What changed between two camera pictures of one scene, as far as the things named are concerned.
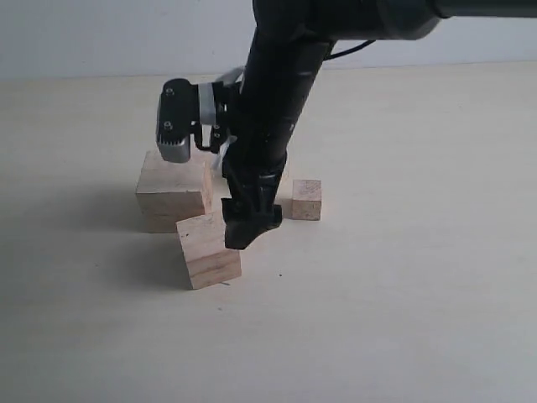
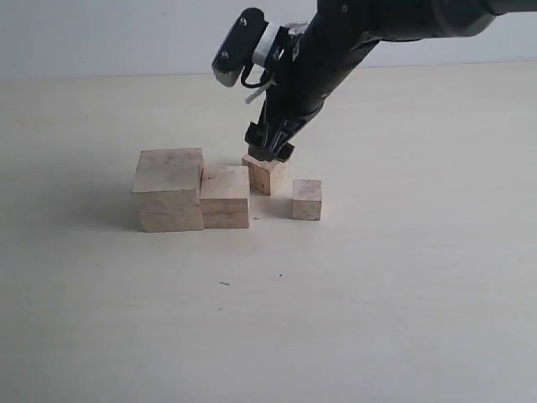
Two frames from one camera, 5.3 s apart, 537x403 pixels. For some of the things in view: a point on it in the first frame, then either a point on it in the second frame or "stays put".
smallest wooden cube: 306,199 stays put
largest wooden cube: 169,192 stays put
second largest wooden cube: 207,259 → 224,199
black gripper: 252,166 → 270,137
